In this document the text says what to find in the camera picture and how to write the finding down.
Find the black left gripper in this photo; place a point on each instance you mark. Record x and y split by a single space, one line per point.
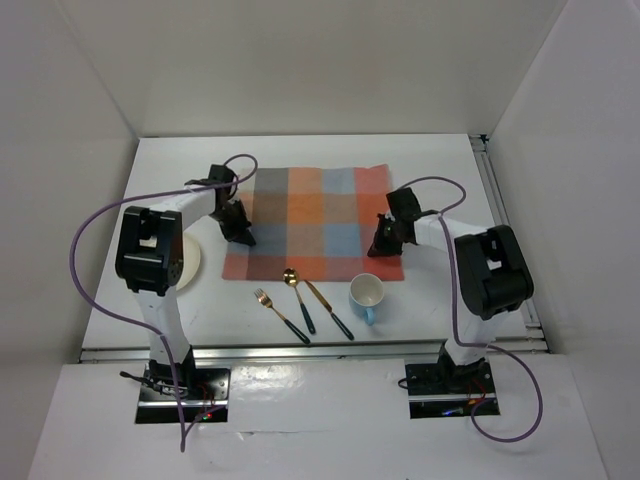
239 232

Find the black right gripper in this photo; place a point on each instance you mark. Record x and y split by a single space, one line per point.
380 247

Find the light blue mug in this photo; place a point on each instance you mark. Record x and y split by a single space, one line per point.
366 293

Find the cream round plate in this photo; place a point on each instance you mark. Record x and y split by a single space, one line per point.
192 261

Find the gold spoon green handle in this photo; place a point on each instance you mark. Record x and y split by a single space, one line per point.
291 278

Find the gold fork green handle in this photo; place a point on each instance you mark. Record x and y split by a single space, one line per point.
267 302

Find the checked orange blue cloth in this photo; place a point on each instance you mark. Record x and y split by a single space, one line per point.
320 222

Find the gold knife green handle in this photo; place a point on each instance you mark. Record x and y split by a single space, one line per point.
324 302

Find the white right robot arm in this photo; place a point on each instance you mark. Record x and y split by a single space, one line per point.
490 279

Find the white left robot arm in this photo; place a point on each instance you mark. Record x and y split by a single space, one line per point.
150 259

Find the aluminium right side rail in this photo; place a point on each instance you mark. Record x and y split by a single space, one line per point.
535 335

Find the aluminium rail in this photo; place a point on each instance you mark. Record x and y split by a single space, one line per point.
301 353
535 335

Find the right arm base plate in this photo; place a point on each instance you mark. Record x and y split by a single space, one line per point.
429 396

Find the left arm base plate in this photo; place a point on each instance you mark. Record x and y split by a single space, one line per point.
206 401

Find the aluminium front rail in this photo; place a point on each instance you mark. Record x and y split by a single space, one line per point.
301 353

